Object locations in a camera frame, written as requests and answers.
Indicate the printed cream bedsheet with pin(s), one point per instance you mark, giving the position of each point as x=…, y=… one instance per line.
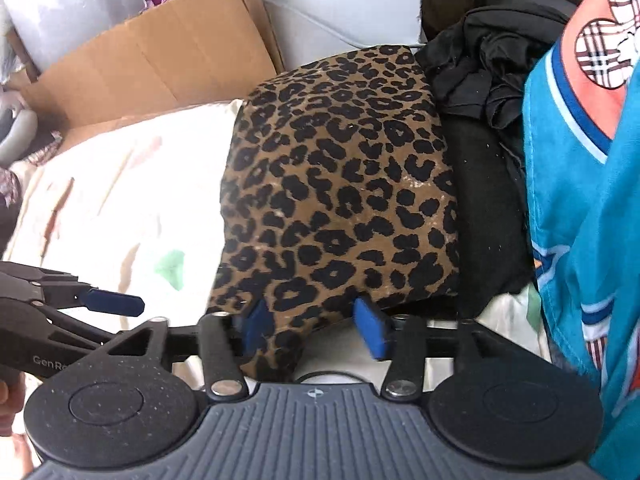
x=125, y=210

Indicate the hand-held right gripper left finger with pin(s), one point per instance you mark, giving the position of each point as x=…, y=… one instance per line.
x=257, y=322

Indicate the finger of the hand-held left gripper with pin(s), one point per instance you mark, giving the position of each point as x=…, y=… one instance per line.
x=50, y=317
x=112, y=302

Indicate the crumpled black garment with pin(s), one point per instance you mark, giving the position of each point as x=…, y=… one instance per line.
x=490, y=60

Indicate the floral print garment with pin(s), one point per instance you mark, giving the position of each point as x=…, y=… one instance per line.
x=7, y=185

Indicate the teal jersey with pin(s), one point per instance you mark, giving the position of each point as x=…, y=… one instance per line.
x=590, y=185

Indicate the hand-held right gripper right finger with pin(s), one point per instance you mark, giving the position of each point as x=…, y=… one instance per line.
x=370, y=327

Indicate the grey neck pillow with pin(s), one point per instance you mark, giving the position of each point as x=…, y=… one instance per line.
x=20, y=135

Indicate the person's left hand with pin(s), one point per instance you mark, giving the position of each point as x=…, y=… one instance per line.
x=9, y=400

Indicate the grey metal appliance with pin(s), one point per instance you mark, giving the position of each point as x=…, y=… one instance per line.
x=75, y=5

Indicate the leopard print pants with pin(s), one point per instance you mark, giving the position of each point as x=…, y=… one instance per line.
x=340, y=185

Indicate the flattened cardboard sheet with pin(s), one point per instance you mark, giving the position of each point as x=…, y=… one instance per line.
x=175, y=50

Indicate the folded black garment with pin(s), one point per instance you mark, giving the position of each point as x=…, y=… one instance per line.
x=485, y=210

